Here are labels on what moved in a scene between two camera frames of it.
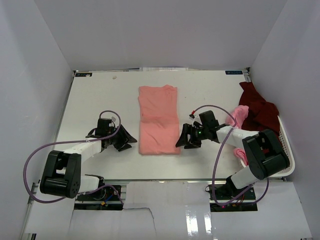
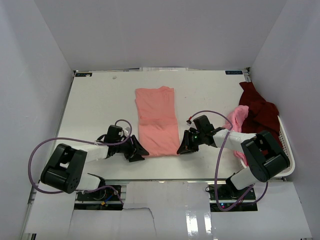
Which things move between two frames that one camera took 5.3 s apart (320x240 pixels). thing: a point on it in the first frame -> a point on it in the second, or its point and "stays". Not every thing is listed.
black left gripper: x=124 y=137 -> x=135 y=147
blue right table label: x=234 y=72 stays
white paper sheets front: x=175 y=210 stays
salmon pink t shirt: x=159 y=133 stays
